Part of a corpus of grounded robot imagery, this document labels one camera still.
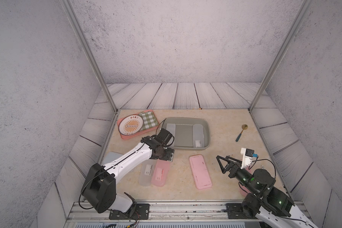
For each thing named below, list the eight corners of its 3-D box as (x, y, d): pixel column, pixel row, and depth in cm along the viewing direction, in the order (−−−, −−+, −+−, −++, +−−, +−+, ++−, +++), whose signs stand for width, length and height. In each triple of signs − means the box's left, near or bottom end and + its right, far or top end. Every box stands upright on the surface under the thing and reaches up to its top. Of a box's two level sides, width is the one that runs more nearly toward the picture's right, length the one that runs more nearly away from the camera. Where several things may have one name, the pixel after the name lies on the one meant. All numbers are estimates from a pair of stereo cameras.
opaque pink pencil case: (197, 190, 82) (197, 189, 80) (188, 157, 95) (189, 155, 93) (212, 187, 83) (213, 186, 81) (202, 155, 96) (202, 153, 94)
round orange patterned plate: (116, 135, 106) (115, 133, 104) (122, 116, 118) (121, 114, 117) (141, 135, 106) (140, 133, 104) (144, 116, 118) (144, 114, 117)
